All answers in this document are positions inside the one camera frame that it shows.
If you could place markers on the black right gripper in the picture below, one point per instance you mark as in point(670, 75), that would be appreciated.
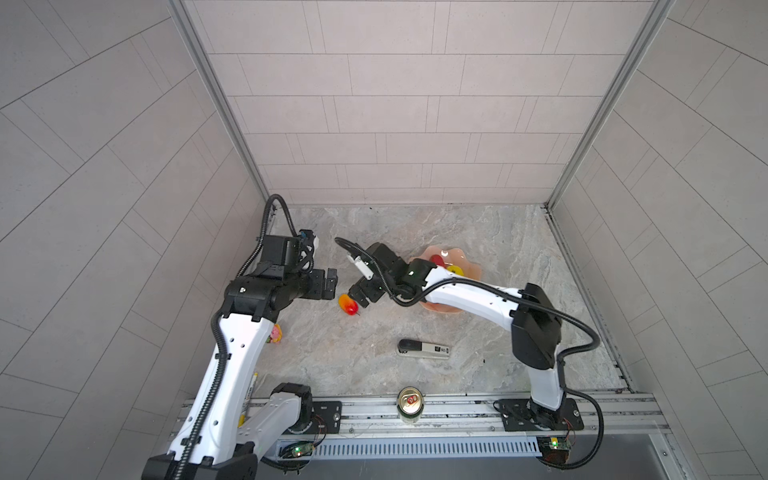
point(371, 294)

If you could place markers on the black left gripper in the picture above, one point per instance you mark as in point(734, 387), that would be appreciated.
point(316, 291)

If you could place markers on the red orange fake mango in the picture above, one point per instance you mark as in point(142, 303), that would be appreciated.
point(348, 305)

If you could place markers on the red fake strawberry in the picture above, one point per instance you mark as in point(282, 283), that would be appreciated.
point(438, 260)

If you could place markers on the yellow fake lemon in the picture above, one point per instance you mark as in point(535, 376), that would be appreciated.
point(455, 269)

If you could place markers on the pink scalloped fruit bowl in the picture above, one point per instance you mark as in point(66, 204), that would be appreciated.
point(454, 260)

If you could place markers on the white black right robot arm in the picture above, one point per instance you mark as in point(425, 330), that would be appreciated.
point(542, 337)

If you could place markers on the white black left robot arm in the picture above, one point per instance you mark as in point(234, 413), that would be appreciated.
point(218, 441)

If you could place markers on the pink yellow small toy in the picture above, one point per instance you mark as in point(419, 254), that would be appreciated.
point(275, 335)

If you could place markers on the black silver handheld device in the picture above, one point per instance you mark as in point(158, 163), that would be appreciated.
point(412, 348)

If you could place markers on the opened tin can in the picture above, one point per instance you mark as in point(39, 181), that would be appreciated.
point(410, 404)

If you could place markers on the left green circuit board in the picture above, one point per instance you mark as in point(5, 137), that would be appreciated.
point(297, 450)

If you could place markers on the green circuit board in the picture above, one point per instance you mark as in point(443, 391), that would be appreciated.
point(554, 450)
point(297, 450)

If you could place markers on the right green circuit board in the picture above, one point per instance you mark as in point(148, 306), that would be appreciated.
point(554, 450)

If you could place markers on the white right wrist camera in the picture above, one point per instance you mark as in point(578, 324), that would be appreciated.
point(362, 266)

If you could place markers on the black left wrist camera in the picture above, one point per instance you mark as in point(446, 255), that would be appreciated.
point(288, 255)

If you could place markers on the aluminium rail base frame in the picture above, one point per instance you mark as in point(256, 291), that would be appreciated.
point(455, 426)

